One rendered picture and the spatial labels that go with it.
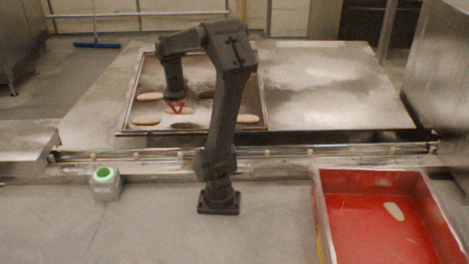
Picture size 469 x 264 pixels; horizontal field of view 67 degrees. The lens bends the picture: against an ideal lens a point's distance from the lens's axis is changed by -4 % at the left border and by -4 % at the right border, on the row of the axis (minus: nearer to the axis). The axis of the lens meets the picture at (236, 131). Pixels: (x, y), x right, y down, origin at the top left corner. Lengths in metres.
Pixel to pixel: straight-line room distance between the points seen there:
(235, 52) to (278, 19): 3.86
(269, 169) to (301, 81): 0.49
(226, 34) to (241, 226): 0.52
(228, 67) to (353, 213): 0.59
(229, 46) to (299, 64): 0.89
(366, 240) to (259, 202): 0.31
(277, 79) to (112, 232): 0.85
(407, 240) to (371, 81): 0.73
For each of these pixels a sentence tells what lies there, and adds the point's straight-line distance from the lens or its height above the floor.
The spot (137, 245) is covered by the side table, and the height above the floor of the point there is 0.82.
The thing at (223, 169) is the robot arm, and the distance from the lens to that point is 0.97.
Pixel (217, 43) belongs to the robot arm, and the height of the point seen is 1.33.
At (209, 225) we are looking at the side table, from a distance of 1.02.
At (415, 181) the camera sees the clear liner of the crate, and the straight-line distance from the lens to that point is 1.16.
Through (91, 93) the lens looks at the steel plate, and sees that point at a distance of 1.75.
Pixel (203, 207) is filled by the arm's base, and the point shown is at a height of 0.84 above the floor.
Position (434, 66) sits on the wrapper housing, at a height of 1.11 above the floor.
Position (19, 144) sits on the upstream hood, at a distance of 1.31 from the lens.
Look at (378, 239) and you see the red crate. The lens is 1.04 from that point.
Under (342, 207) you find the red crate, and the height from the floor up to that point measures 0.82.
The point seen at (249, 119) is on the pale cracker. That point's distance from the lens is 1.28.
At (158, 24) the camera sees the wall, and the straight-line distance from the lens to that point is 4.93.
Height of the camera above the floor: 1.58
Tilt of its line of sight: 34 degrees down
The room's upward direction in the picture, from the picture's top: straight up
